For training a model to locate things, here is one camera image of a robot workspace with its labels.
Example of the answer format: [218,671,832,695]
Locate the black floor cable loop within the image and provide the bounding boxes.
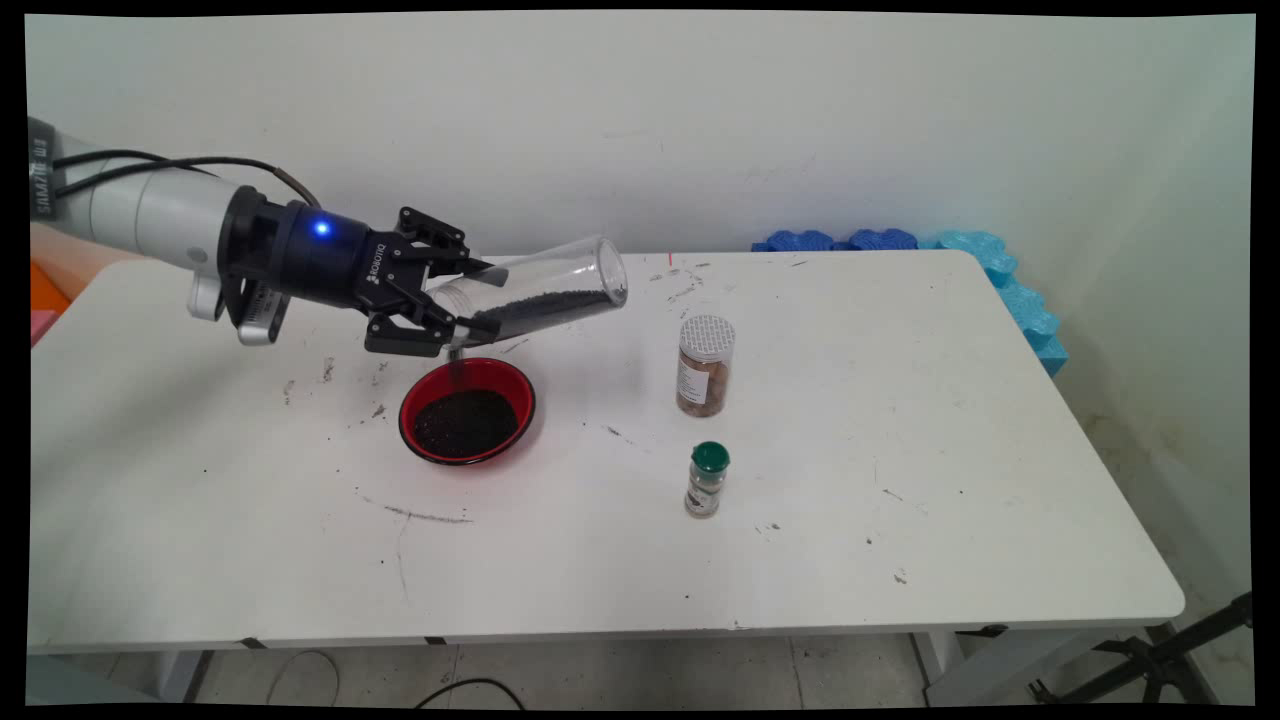
[414,678,527,710]

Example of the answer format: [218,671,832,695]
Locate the black tripod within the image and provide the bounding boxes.
[1030,592,1253,705]

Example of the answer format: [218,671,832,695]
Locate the black camera cable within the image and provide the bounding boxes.
[52,149,221,181]

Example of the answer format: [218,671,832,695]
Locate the small spice bottle green cap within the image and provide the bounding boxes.
[684,441,731,519]

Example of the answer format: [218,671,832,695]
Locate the black cable brown connector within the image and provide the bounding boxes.
[55,155,323,209]

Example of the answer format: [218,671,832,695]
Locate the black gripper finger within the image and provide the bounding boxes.
[395,206,511,289]
[362,285,501,359]

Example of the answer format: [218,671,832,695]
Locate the brown spice jar white lid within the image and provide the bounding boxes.
[676,314,737,419]

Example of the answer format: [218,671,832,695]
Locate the tall clear plastic jar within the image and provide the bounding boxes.
[425,235,629,351]

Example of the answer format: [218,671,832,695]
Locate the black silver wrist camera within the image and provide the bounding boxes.
[235,280,293,347]

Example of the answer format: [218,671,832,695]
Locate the light blue foam mat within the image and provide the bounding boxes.
[920,230,1069,378]

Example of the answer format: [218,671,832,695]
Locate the white table leg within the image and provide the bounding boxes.
[150,650,217,704]

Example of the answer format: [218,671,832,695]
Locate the grey velcro strap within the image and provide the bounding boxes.
[28,118,61,219]

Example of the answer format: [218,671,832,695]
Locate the white table leg frame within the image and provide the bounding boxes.
[910,625,1183,707]

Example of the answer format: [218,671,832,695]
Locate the red plastic bowl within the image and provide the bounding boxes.
[398,357,537,467]

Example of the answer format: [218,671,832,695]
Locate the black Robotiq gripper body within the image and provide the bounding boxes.
[216,185,431,311]

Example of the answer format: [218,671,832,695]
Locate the thin grey floor cable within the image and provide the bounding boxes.
[264,650,342,707]

